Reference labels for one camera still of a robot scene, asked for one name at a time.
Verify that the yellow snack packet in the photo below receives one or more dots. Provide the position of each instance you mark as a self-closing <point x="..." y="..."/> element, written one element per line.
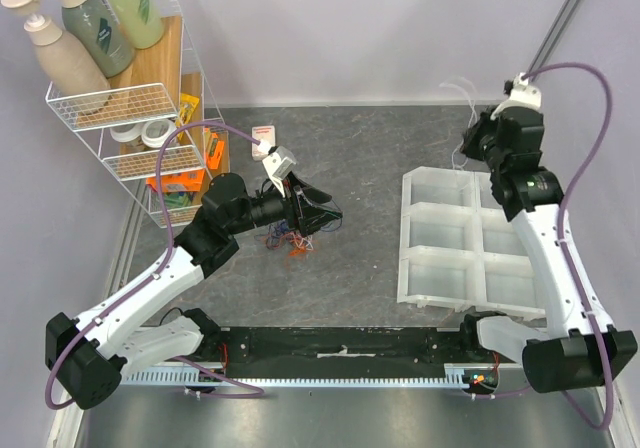
<point x="188" y="105"/>

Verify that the white and red small box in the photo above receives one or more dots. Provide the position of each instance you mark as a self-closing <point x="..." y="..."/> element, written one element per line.
<point x="266" y="137"/>

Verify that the green box on shelf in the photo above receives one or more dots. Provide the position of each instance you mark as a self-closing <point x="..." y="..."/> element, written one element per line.
<point x="175" y="200"/>

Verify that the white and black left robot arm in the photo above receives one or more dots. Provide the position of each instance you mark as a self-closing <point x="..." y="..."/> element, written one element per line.
<point x="91" y="354"/>

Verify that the orange flat package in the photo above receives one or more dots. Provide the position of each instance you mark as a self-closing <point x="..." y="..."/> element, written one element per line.
<point x="190" y="181"/>

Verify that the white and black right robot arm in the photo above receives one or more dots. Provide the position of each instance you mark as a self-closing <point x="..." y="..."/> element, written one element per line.
<point x="581" y="346"/>

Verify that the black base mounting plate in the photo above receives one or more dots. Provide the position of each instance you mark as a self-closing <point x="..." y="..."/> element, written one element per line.
<point x="237" y="346"/>

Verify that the light green bottle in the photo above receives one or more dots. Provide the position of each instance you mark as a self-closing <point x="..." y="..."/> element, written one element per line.
<point x="140" y="21"/>

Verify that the beige pump bottle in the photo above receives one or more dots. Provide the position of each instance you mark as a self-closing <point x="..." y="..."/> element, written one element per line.
<point x="63" y="58"/>

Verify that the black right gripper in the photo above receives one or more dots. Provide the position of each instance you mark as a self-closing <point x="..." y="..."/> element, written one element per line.
<point x="473" y="138"/>

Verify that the white compartment organizer tray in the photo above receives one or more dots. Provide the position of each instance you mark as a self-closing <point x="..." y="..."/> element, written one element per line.
<point x="457" y="251"/>

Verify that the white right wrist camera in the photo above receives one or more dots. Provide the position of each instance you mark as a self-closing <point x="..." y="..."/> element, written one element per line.
<point x="522" y="94"/>

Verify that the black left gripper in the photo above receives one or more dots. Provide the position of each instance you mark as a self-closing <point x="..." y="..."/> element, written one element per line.
<point x="298" y="219"/>

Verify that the dark green pump bottle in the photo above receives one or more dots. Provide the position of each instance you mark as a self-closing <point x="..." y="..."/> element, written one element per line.
<point x="91" y="22"/>

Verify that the orange box on shelf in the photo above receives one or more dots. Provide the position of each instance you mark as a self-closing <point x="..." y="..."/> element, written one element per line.
<point x="214" y="149"/>

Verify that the white wire shelf rack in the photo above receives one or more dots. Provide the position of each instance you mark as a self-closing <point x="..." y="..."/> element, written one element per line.
<point x="149" y="89"/>

